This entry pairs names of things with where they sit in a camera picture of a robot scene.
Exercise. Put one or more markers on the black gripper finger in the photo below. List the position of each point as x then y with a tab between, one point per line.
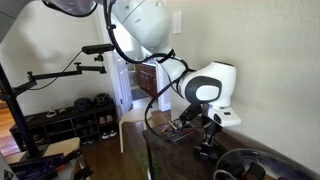
204	150
213	150

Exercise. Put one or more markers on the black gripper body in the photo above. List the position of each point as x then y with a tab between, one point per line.
210	133

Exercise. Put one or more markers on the black folding multi-tool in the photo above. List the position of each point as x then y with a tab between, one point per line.
220	154

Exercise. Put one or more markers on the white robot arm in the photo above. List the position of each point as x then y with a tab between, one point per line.
213	76

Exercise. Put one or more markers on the blue-rimmed rectangular tray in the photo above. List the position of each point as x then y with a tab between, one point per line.
173	133

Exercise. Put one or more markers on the small white shelf object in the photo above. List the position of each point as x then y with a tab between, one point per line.
51	113

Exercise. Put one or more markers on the orange white pen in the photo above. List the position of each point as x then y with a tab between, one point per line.
169	126

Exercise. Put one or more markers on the black item in bowl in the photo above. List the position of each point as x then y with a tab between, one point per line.
255	171

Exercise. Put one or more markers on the white round stool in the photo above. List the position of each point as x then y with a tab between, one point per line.
133	116

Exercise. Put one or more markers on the brown wooden cabinet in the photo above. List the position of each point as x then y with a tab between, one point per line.
146	80

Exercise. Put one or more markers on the white panel door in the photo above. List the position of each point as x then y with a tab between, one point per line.
121	83

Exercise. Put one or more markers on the black bicycle helmet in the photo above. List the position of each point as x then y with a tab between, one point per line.
103	99
82	104

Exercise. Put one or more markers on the dark wooden shoe shelf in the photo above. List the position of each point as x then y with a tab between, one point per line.
63	126

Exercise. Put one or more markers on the light wooden board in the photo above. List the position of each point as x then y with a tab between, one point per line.
60	146

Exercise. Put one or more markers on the blue plastic tool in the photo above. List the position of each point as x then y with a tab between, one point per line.
36	166

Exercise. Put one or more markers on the black stand pole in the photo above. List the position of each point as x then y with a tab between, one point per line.
18	116

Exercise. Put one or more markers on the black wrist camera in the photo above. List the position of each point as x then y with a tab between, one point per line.
189	115

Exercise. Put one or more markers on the white light switch plate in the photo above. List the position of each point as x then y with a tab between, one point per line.
177	22

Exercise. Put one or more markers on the black bar camera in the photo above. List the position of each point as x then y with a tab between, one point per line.
98	49

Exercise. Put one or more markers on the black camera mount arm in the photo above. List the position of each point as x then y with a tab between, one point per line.
60	74

